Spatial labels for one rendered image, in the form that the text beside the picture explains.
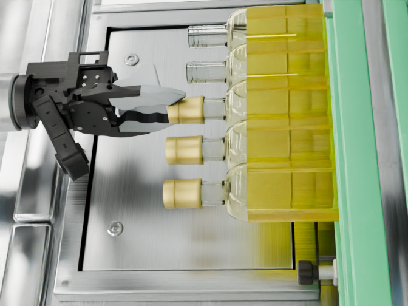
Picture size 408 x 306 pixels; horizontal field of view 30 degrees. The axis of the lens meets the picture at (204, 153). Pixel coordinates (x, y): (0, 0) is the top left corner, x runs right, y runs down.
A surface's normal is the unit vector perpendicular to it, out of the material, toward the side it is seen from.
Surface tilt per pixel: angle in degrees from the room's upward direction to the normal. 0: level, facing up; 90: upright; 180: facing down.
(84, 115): 90
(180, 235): 90
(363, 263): 90
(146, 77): 83
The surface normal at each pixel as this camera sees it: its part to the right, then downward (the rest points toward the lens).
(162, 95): 0.25, 0.32
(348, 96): -0.10, -0.51
